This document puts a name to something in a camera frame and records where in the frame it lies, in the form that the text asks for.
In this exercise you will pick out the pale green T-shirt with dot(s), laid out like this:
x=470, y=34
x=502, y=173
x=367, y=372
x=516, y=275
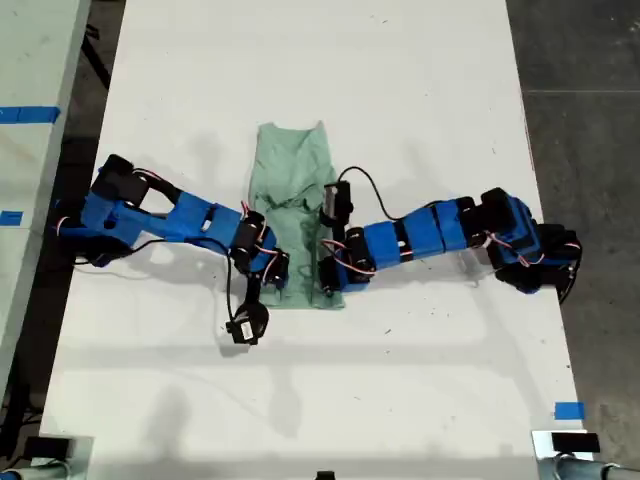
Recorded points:
x=295, y=160

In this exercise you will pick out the blue and black arm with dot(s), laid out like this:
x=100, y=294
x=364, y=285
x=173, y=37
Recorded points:
x=425, y=235
x=190, y=215

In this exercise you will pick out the small black clamp block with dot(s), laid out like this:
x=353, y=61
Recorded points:
x=325, y=475

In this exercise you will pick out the square blue tape piece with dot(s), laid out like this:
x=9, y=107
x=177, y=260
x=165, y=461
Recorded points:
x=569, y=411

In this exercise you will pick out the short blue tape strip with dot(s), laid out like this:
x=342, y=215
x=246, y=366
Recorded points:
x=10, y=218

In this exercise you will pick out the small black box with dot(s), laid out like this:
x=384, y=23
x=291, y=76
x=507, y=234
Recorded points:
x=47, y=446
x=575, y=442

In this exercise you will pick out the long blue tape strip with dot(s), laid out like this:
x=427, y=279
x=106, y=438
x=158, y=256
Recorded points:
x=30, y=114

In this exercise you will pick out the grey metal clamp pipe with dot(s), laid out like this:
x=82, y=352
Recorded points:
x=590, y=470
x=50, y=471

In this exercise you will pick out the pale side table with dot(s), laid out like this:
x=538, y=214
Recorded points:
x=30, y=60

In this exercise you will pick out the short black camera stalk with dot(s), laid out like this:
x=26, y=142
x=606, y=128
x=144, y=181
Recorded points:
x=253, y=290
x=339, y=232

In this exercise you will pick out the black camera box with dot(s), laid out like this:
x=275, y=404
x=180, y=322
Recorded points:
x=250, y=325
x=337, y=202

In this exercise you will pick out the white mounting bracket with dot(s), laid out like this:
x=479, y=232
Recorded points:
x=541, y=442

